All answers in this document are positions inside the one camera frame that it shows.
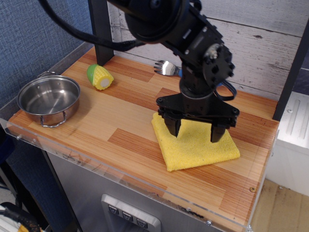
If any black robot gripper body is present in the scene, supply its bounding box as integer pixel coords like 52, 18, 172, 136
156, 93, 239, 128

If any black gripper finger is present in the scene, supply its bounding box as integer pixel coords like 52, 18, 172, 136
211, 123, 226, 143
164, 115, 182, 137

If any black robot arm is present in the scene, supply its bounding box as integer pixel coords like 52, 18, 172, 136
112, 0, 239, 143

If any clear acrylic table guard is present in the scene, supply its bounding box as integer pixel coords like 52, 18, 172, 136
0, 107, 279, 232

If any blue handled metal spork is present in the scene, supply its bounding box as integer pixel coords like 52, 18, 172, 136
154, 60, 224, 87

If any black left frame post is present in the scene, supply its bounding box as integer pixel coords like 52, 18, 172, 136
88, 0, 114, 66

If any yellow green toy corn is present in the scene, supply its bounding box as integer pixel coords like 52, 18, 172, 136
86, 64, 114, 90

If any yellow towel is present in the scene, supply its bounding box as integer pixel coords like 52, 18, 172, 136
152, 113, 240, 172

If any white ribbed side unit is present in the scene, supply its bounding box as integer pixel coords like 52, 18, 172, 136
266, 92, 309, 196

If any small stainless steel pot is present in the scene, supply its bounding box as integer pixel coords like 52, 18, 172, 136
17, 75, 81, 128

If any yellow black object bottom left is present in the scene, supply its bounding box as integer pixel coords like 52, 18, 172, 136
0, 202, 44, 232

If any silver button control panel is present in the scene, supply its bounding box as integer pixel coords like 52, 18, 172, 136
101, 194, 161, 232

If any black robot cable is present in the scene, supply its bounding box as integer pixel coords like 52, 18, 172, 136
38, 0, 145, 52

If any black frame post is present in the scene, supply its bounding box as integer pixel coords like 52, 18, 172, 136
88, 0, 114, 66
272, 24, 309, 121

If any black right frame post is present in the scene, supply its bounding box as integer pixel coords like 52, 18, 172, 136
272, 24, 309, 121

